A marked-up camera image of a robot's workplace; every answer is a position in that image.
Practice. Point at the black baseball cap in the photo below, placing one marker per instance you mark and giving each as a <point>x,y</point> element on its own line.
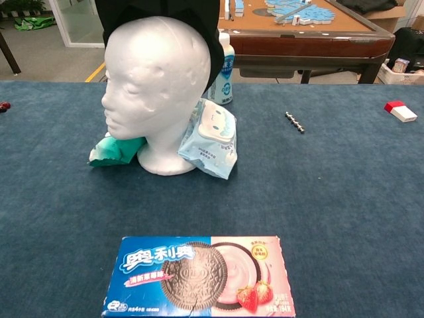
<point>149,8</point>

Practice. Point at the light blue wet wipes pack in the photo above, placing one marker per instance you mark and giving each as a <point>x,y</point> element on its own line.
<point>212,142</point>

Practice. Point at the white yogurt drink bottle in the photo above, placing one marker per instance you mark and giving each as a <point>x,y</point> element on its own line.
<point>227,84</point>

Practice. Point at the white foam mannequin head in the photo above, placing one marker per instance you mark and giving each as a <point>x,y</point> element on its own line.
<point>159,83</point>

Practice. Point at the green snack bag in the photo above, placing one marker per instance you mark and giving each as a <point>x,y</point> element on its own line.
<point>116,150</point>

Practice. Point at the blue pink Oreo cookie box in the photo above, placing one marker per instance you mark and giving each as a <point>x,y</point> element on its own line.
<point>198,281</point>

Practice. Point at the brown mahjong table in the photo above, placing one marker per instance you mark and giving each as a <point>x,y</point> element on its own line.
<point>298,46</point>

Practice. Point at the upright mahjong tile stack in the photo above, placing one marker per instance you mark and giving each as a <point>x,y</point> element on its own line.
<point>238,8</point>

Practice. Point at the blue mahjong tile pile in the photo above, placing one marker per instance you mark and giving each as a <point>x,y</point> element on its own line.
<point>308,13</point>

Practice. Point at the white framed glass door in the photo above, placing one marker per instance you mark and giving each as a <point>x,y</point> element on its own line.
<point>79,38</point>

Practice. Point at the red and white small box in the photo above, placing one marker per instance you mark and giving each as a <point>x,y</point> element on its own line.
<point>402,112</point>

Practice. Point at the white plastic basket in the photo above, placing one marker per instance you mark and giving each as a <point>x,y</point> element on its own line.
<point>397,77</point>

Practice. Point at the dark furniture leg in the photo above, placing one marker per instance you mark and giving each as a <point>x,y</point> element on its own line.
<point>10,54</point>

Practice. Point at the cardboard box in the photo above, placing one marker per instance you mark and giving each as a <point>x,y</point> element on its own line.
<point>391,18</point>

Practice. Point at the black bag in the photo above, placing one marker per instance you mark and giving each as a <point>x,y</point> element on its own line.
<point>409,43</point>

